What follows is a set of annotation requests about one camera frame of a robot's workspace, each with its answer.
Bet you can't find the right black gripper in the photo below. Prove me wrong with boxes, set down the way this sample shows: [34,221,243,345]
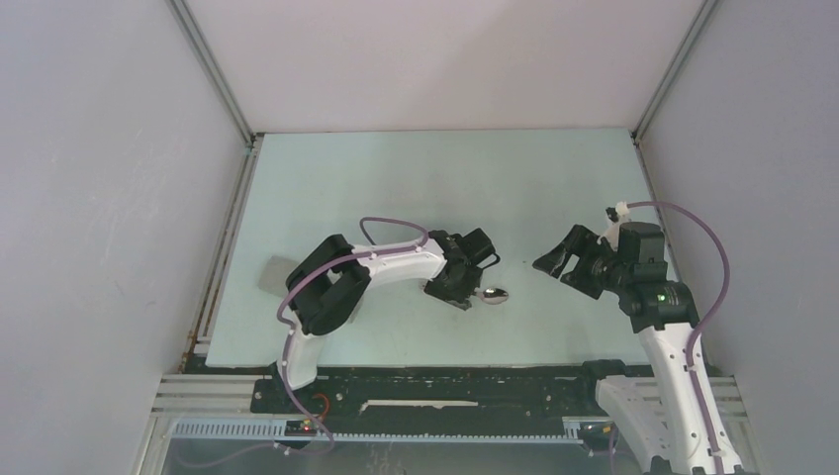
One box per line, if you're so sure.
[531,224,630,300]

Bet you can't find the metal spoon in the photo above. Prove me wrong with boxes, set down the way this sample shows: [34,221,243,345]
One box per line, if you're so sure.
[476,287,510,305]

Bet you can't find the grey cloth napkin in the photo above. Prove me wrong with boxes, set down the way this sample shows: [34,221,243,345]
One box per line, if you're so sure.
[257,255,299,298]

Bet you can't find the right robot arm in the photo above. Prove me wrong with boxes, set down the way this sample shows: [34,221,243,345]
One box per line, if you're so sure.
[533,222,745,474]

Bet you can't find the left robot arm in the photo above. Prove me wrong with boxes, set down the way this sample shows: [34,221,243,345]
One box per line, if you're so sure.
[274,228,501,413]

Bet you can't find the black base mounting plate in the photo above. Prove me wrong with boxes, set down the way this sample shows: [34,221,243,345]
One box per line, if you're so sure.
[249,359,652,438]

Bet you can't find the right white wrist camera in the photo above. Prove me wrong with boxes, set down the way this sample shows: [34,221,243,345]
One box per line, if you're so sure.
[600,201,630,251]

